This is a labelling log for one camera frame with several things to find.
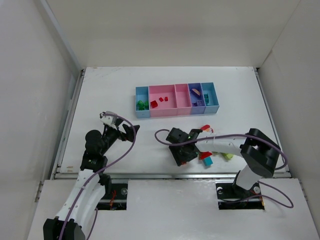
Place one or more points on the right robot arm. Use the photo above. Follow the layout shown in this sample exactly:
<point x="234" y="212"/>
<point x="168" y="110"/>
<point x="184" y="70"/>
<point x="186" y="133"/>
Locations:
<point x="260" y="153"/>

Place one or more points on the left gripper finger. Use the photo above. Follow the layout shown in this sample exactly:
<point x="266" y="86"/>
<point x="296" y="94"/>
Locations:
<point x="129" y="132"/>
<point x="118" y="122"/>

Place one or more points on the lavender duplo brick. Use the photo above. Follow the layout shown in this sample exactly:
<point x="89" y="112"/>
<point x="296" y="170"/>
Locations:
<point x="198" y="103"/>

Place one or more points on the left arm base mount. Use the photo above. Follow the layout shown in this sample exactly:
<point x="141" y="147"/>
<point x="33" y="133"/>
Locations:
<point x="116" y="198"/>

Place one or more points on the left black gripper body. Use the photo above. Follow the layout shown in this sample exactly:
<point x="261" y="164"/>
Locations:
<point x="121" y="132"/>

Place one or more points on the red brick cluster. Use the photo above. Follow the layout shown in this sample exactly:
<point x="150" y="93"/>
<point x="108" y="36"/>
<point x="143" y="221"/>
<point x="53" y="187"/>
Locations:
<point x="154" y="104"/>

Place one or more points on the purple bin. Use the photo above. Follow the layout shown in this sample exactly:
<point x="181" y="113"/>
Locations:
<point x="196" y="110"/>

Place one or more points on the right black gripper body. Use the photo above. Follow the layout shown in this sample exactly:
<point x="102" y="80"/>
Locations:
<point x="176" y="156"/>

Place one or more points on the lime green duplo stack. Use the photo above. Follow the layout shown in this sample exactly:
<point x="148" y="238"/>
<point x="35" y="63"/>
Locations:
<point x="225" y="156"/>

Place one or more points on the teal square brick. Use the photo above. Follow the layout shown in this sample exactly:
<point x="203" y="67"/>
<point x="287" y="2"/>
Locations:
<point x="207" y="162"/>

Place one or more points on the red duplo roof brick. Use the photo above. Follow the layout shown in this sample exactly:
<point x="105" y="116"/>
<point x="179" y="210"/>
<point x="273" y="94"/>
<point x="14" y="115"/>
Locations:
<point x="203" y="155"/>

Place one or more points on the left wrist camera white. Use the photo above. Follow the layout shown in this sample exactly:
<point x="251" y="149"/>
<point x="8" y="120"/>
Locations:
<point x="108" y="118"/>

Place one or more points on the light blue bin right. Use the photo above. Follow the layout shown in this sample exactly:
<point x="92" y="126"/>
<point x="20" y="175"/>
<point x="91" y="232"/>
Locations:
<point x="213" y="106"/>

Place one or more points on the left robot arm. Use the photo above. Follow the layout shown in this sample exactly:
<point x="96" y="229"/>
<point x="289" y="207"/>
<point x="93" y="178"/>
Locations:
<point x="92" y="183"/>

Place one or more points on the teal frog duplo brick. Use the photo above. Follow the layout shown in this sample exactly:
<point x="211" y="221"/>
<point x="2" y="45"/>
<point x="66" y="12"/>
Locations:
<point x="206" y="99"/>

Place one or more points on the red flower duplo brick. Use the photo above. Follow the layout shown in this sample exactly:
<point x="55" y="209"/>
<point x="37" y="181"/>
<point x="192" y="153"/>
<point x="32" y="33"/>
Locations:
<point x="207" y="128"/>

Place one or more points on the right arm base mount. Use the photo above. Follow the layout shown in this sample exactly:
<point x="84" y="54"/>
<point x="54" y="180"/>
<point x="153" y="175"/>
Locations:
<point x="232" y="197"/>

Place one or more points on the large pink bin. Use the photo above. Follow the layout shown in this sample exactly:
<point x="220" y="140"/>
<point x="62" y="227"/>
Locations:
<point x="165" y="108"/>

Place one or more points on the aluminium rail front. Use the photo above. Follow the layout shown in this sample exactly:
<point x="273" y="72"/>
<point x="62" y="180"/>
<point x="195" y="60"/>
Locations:
<point x="71" y="176"/>

